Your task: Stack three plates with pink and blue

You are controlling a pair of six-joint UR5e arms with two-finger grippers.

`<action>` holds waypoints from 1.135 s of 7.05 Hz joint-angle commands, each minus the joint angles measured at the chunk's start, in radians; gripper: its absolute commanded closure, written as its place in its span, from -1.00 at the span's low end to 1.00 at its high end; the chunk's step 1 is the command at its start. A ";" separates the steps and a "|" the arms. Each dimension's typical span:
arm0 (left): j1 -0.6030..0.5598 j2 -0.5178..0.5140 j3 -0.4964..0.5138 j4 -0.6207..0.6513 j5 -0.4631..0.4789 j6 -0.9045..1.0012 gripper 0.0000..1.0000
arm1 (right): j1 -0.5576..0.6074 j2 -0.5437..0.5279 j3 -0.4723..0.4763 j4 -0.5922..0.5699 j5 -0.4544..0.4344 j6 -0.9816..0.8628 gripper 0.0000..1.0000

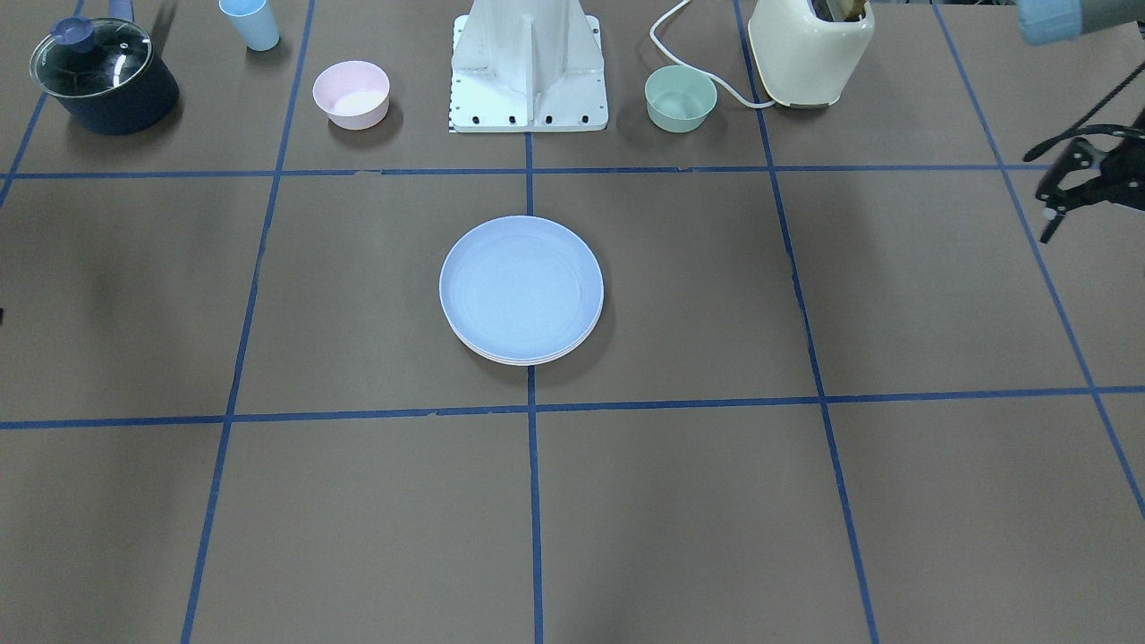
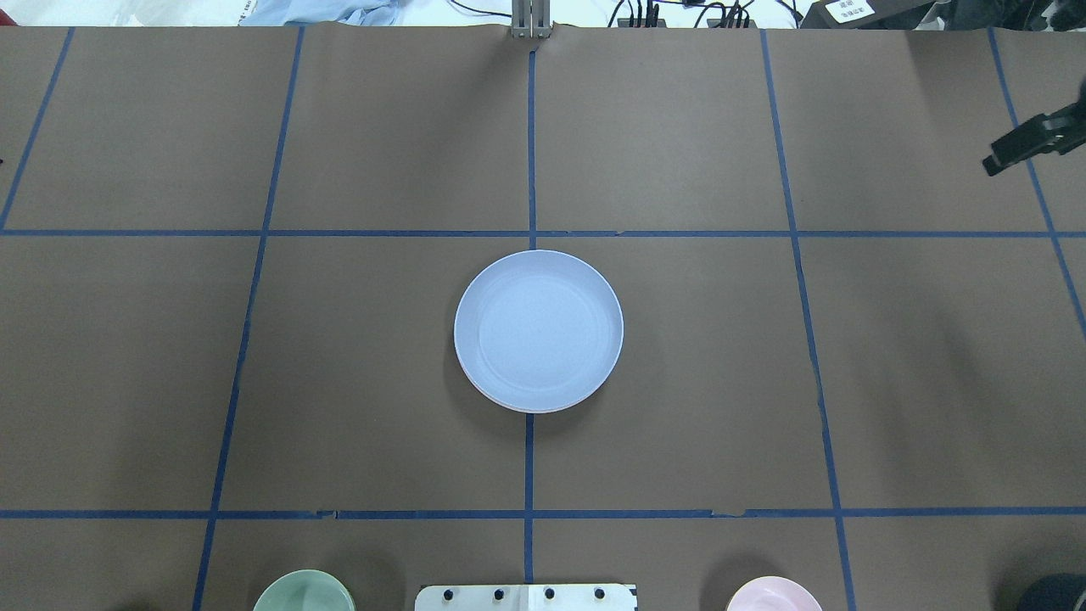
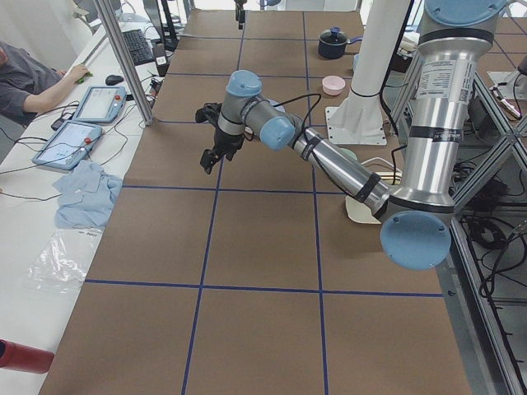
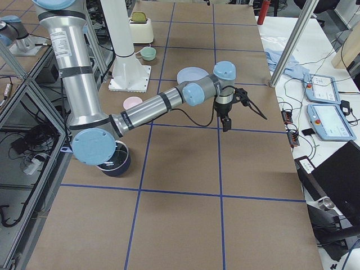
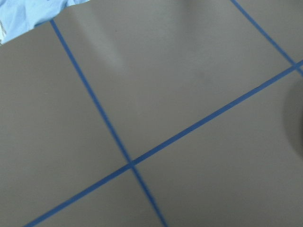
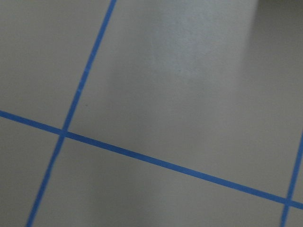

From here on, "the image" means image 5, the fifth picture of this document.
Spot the light blue cloth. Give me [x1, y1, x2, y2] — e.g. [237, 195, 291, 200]
[0, 0, 87, 45]

